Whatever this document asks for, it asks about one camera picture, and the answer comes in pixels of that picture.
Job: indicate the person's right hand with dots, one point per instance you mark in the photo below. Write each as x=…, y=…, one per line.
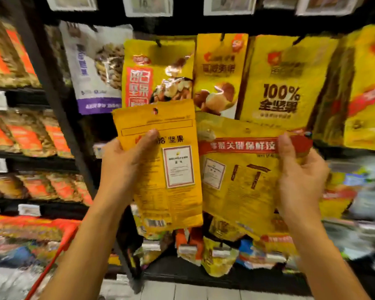
x=303, y=190

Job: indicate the person's left hand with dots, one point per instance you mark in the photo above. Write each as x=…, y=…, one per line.
x=122, y=175

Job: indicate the small yellow nut bag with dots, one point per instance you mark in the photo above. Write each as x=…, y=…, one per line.
x=225, y=229
x=280, y=240

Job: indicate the green white chestnut bag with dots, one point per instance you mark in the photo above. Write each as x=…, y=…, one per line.
x=151, y=233

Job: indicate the stack of yellow nut bags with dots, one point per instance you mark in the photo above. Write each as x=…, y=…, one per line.
x=331, y=103

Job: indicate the white purple cashew packet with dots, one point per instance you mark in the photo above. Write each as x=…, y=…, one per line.
x=87, y=78

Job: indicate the black metal store shelf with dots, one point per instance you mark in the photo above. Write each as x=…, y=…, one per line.
x=44, y=96

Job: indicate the black hanging-bag store shelf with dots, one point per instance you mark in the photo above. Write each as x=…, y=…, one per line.
x=194, y=21

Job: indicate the person's right forearm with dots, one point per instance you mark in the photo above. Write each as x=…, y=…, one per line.
x=328, y=265

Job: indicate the person's left forearm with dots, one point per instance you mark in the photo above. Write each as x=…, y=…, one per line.
x=87, y=259

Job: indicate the clear white snack bag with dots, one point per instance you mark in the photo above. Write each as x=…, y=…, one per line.
x=356, y=209

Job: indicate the red orange gift box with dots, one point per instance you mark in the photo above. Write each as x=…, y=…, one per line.
x=25, y=228

